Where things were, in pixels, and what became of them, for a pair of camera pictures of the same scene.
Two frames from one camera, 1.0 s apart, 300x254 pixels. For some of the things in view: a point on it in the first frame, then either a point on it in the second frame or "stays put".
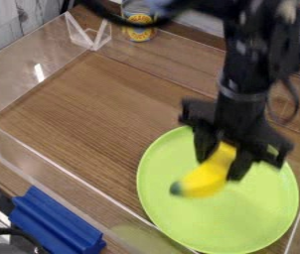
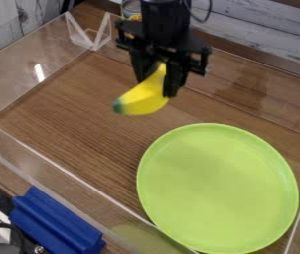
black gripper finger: [207, 140] -> [144, 62]
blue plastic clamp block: [56, 228] stays put
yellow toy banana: [206, 179] -> [147, 95]
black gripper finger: [243, 160] -> [176, 69]
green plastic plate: [230, 222] stays put
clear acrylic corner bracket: [87, 38] stays put
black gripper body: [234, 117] -> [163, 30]
